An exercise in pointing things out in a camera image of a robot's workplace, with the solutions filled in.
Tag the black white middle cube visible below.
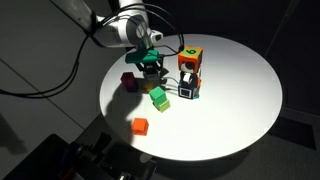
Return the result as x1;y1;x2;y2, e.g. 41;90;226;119
180;67;201;88

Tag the black white cube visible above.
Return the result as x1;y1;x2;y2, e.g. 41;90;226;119
178;85;200;99
180;67;201;88

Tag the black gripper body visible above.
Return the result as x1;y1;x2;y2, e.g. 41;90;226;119
136;58;163;73

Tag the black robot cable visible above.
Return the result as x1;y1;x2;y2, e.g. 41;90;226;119
0;2;185;99

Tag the orange block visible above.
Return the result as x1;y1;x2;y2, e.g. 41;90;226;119
131;118;149;136

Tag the grey block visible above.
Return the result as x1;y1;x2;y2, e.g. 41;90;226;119
145;69;158;81

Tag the light green block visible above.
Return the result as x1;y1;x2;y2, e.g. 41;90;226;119
154;100;170;112

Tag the blue block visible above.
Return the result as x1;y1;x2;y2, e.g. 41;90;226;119
127;82;139;93

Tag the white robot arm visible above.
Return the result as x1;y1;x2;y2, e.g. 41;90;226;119
50;0;163;54

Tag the orange number cube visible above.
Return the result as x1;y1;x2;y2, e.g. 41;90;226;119
178;46;203;73

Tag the magenta block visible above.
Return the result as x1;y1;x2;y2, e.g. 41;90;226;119
121;72;135;88

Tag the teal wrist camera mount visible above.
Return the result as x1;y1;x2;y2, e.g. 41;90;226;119
125;50;159;64

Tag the yellow ball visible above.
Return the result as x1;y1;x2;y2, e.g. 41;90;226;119
143;82;155;92

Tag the dark green block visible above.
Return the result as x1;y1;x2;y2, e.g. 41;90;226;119
149;86;167;105

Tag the black white bottom cube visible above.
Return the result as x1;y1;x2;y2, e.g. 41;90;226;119
178;85;200;99

